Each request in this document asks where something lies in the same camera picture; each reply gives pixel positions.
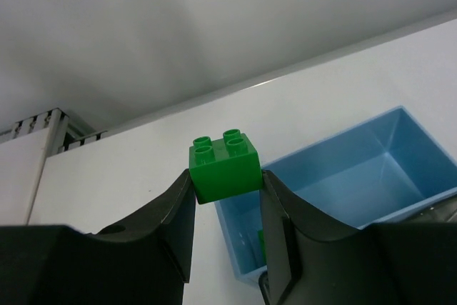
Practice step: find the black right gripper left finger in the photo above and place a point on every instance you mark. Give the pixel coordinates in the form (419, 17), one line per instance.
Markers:
(144, 258)

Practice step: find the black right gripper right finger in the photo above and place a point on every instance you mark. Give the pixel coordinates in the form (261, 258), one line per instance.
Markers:
(313, 258)

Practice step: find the green square lego brick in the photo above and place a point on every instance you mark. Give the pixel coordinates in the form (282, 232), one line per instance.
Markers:
(225, 167)

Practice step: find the blue plastic bin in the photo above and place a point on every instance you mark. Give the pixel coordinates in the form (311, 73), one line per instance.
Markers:
(383, 169)

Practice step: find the dark smoky plastic bin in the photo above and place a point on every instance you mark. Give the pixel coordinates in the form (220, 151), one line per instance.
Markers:
(441, 212)

